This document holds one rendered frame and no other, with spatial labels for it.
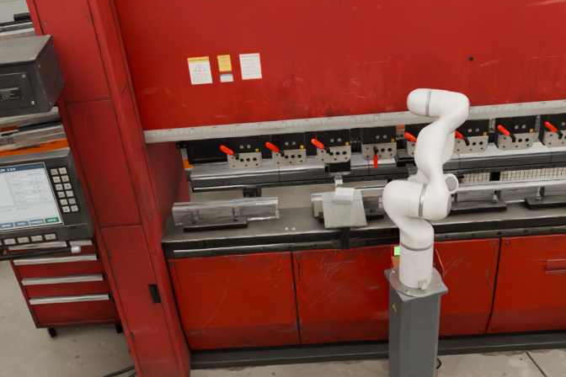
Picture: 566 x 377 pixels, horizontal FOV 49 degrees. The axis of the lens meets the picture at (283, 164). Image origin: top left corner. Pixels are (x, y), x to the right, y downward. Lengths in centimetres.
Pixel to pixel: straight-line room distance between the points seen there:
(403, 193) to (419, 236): 17
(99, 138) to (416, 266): 133
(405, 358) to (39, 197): 151
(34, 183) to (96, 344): 167
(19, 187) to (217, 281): 113
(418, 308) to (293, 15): 122
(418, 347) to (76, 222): 138
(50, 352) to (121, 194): 145
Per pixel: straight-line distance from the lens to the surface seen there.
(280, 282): 305
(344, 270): 302
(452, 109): 230
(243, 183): 317
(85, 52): 244
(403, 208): 216
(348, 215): 274
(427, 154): 221
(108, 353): 377
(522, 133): 290
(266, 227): 292
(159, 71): 263
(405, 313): 242
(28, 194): 239
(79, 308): 371
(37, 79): 219
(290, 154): 275
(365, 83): 263
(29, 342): 403
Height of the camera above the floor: 260
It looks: 31 degrees down
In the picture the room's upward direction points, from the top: 5 degrees counter-clockwise
